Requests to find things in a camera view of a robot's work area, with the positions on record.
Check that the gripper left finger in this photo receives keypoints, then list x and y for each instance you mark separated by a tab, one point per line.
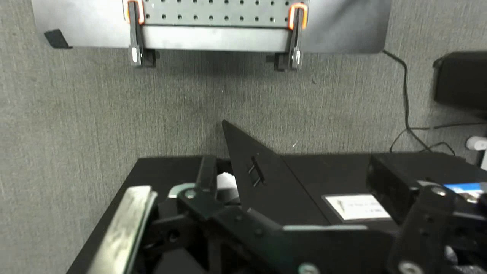
228	222

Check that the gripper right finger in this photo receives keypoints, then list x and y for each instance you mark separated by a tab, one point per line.
426	232

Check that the black triangular panel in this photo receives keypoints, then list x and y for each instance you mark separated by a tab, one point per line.
262	186

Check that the blue and white packet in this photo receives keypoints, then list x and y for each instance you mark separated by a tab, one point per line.
464	188

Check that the black case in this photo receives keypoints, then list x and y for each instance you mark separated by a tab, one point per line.
395	179

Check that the white plug adapter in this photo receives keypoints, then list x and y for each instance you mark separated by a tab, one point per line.
476	143

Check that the silver flat block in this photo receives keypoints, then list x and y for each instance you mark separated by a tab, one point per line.
123	232

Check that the black box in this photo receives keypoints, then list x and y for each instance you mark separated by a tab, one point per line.
462	82

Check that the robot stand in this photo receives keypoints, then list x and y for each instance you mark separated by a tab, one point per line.
217	38

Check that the orange and black clamp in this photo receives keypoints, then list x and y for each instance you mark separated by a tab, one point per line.
135	42
296	45

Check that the black wedge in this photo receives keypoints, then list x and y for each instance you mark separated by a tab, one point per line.
57	39

